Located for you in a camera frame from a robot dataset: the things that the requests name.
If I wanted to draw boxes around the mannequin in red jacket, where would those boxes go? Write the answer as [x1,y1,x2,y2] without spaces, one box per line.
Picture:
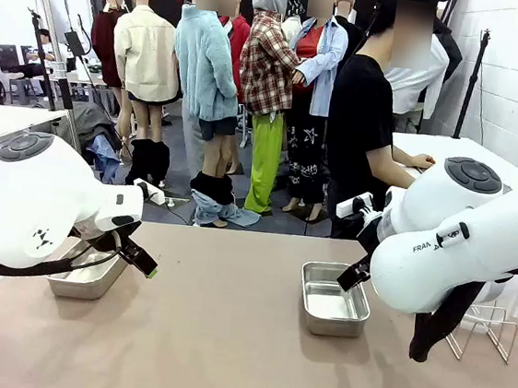
[207,0,256,105]

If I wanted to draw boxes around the person's right forearm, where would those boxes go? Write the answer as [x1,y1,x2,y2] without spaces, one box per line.
[362,142,416,192]

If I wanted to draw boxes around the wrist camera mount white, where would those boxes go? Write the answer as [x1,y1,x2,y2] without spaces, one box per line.
[131,177,168,207]
[335,188,378,220]

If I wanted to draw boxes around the person's left forearm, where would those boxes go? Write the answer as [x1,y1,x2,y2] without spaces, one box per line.
[389,145,420,168]

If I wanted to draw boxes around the mannequin in maroon sweater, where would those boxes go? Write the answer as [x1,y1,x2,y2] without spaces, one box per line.
[81,0,135,120]

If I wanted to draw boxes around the clear plastic snap lid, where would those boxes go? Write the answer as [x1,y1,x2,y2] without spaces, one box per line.
[482,271,518,321]

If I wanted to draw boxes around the stand with black device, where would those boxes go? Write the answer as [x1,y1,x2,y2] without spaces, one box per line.
[55,11,121,117]

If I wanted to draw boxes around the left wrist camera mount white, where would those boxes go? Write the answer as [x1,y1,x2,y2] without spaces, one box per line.
[131,177,168,207]

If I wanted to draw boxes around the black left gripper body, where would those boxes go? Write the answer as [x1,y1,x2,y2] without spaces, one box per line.
[114,220,147,258]

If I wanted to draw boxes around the mannequin in cream jacket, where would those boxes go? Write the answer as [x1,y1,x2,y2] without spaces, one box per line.
[96,0,192,193]

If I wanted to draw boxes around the black tripod legs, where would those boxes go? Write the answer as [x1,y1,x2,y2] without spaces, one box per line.
[436,0,473,27]

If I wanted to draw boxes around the metal wire lid rack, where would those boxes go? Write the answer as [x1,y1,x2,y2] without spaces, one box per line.
[441,300,518,367]

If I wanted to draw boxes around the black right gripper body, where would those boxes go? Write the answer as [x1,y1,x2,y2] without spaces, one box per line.
[353,207,387,269]

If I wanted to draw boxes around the mannequin in light blue fleece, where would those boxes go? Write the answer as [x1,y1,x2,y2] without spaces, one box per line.
[153,0,285,233]

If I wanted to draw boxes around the person in black t-shirt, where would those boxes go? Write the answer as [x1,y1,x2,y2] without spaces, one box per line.
[315,0,454,249]

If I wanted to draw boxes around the mannequin in plaid hooded shirt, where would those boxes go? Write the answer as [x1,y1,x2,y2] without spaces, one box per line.
[222,0,308,217]

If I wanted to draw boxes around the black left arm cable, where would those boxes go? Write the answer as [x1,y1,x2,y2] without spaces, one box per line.
[0,217,126,289]

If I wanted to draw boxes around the seated person in white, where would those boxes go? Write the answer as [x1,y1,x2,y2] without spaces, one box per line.
[23,26,62,84]

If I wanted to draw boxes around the rectangular stainless steel container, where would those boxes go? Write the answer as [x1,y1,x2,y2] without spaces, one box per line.
[294,259,376,342]
[42,232,134,305]

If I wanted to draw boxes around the tall black light stand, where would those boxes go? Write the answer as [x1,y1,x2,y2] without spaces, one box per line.
[451,26,494,142]

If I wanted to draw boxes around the pile of grey blue clothes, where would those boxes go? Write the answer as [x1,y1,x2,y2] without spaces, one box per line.
[63,100,129,186]

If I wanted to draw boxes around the slanted silver metal pole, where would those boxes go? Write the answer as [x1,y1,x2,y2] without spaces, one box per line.
[13,0,99,154]

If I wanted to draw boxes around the mannequin in black coat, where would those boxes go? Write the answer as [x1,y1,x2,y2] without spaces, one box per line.
[427,15,468,87]

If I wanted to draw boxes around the mannequin in blue open shirt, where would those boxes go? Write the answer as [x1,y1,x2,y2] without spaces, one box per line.
[276,0,355,226]

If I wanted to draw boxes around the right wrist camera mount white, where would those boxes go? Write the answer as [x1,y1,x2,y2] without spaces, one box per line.
[335,188,378,220]

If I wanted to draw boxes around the mannequin in black jacket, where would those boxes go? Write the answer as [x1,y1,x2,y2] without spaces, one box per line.
[325,0,371,76]

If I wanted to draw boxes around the mannequin in patterned black hood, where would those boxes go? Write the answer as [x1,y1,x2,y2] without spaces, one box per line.
[281,0,308,47]

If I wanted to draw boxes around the mannequin in white shirt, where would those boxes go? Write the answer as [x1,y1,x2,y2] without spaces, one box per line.
[379,29,453,136]

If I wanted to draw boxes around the person's left hand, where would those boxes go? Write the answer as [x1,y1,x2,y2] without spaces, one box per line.
[408,152,437,171]

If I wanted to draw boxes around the flat mannequin base plate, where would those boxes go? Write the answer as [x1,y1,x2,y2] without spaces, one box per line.
[162,193,193,211]

